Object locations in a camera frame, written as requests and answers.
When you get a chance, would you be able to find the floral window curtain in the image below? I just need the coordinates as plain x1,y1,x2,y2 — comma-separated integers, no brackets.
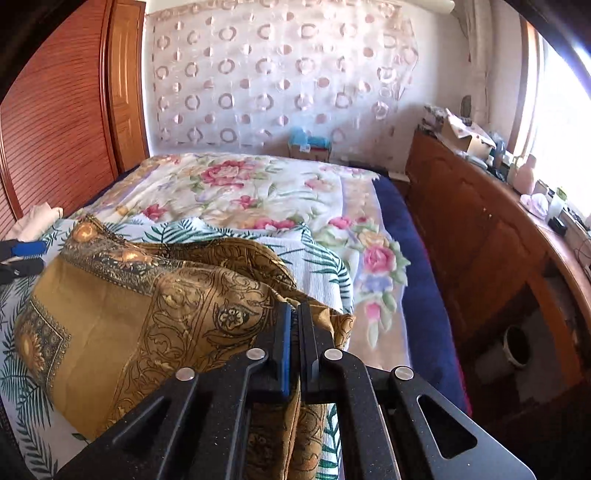
455,0,490,126

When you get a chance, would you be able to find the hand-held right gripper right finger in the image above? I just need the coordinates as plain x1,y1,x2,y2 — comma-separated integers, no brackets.
298,301,537,480

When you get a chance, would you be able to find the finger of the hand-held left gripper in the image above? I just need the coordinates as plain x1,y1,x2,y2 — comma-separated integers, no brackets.
0,238,46,258
0,258,46,285

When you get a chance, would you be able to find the stack of printed packages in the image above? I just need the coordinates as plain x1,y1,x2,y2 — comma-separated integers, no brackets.
422,105,447,130

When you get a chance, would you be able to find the open cardboard box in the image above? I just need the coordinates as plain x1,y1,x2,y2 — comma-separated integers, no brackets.
436,108,498,160

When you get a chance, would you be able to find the leaf-print bed sheet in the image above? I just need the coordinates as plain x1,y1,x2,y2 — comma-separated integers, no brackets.
0,217,355,480

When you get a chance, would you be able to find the blue plastic bag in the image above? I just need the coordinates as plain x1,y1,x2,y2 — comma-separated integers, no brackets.
290,128,331,149

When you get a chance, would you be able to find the green-capped bottle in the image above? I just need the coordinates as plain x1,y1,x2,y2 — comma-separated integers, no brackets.
549,187,569,223

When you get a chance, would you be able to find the small cardboard box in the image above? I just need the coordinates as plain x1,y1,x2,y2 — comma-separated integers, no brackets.
288,141,332,164

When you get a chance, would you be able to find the long wooden cabinet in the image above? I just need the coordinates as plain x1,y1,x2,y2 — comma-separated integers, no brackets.
404,129,591,416

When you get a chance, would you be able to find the pale pink bottle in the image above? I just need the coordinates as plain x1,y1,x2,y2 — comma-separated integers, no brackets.
513,154,539,195

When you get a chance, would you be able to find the golden patterned shirt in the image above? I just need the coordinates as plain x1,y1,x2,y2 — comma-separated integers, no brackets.
11,216,356,480

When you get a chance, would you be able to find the window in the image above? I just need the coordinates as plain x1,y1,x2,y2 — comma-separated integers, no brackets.
508,18,591,219

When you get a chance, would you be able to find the bed with floral sheet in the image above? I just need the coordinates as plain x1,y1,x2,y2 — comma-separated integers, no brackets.
69,152,411,370

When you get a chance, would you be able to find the beige folded cloth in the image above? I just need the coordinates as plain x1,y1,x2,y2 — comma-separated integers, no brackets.
16,203,64,243

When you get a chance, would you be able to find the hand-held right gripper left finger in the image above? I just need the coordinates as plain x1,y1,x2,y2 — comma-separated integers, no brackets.
54,302,294,480

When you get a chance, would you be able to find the round ceramic pot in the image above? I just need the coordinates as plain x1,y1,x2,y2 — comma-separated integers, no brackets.
502,324,532,369

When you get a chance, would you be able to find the white pipe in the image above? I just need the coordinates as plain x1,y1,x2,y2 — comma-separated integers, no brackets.
473,342,513,387

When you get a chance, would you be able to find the white crumpled bag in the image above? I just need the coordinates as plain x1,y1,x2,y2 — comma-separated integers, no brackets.
521,193,550,218

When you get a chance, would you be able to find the sheer circle-pattern curtain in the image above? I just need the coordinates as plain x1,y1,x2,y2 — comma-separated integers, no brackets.
145,0,419,158

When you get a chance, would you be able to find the wooden louvered wardrobe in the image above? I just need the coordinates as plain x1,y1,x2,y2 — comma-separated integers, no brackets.
0,0,151,241

